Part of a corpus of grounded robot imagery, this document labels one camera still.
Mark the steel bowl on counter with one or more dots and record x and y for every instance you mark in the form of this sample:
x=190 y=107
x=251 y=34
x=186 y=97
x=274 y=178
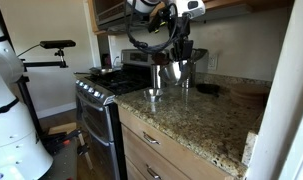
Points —
x=153 y=95

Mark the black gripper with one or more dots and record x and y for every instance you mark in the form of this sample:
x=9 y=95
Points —
x=182 y=46

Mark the drawer handle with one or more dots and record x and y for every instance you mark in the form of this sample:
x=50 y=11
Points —
x=150 y=139
x=153 y=173

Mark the top drawer handle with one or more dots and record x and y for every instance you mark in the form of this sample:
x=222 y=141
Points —
x=150 y=139

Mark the middle drawer handle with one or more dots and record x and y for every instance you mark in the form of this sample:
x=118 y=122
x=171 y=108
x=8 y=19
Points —
x=153 y=173

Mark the white wall outlet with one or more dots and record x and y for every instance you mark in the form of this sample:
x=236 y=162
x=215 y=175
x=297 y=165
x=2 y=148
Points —
x=212 y=62

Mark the black camera on stand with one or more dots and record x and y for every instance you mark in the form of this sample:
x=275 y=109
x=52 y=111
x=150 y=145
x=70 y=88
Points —
x=52 y=44

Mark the steel slotted spatula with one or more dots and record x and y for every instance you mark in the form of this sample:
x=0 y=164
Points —
x=197 y=54

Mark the frying pan on stove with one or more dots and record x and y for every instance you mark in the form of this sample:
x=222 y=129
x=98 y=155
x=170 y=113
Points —
x=98 y=71

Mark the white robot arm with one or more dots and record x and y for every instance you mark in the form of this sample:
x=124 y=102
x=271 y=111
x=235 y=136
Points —
x=176 y=14

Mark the light wooden drawer cabinet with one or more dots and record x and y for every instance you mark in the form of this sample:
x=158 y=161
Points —
x=170 y=160

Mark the stack of wooden plates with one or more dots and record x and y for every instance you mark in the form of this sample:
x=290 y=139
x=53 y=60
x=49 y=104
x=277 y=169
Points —
x=249 y=94

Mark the stainless steel gas stove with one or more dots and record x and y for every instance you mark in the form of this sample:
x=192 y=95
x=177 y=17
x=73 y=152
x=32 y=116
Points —
x=96 y=108

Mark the steel bowl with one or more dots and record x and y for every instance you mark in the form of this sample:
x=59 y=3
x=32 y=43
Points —
x=175 y=73
x=153 y=95

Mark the small perforated steel utensil holder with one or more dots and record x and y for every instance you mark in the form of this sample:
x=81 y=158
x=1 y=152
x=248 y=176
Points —
x=190 y=81

